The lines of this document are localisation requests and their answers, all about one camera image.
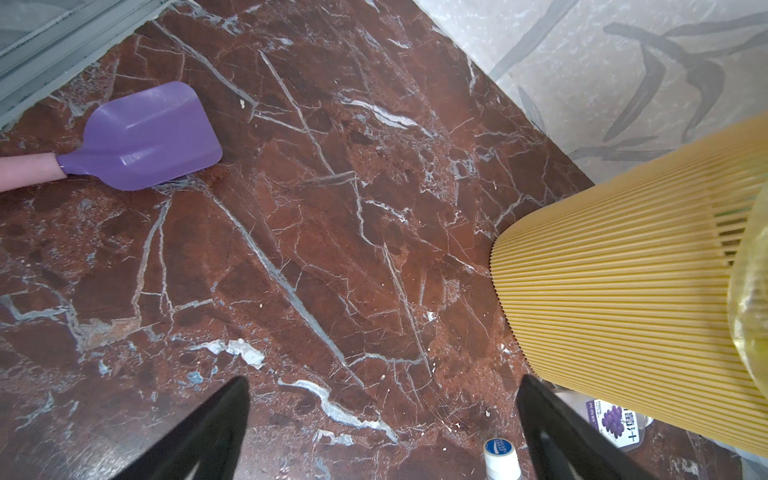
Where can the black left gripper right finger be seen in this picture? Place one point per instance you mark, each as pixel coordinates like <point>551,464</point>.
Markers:
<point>562,445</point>

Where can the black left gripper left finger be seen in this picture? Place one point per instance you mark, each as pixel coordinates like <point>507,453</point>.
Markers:
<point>205,445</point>

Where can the large clear water bottle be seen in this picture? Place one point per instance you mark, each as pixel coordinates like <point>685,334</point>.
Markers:
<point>501,460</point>

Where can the purple grape label bottle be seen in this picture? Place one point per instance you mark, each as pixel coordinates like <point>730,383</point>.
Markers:
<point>624,428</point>

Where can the yellow plastic waste bin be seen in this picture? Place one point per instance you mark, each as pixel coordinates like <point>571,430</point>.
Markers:
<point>620,291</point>

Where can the yellow bin liner bag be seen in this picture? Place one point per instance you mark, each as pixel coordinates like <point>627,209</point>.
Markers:
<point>747,295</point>

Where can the purple silicone spatula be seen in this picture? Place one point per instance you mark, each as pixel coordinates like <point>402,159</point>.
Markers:
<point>132,143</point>

